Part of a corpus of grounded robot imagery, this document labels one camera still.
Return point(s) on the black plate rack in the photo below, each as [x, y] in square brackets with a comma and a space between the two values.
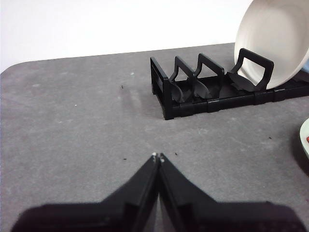
[217, 104]

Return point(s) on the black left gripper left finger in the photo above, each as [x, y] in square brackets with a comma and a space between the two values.
[116, 212]

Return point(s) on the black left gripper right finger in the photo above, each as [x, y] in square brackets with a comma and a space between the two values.
[212, 217]

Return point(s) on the green plate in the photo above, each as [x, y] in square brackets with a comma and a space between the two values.
[304, 130]

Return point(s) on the white plate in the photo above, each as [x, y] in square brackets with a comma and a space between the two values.
[272, 36]

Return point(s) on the blue plate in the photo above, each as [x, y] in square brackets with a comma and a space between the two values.
[306, 66]

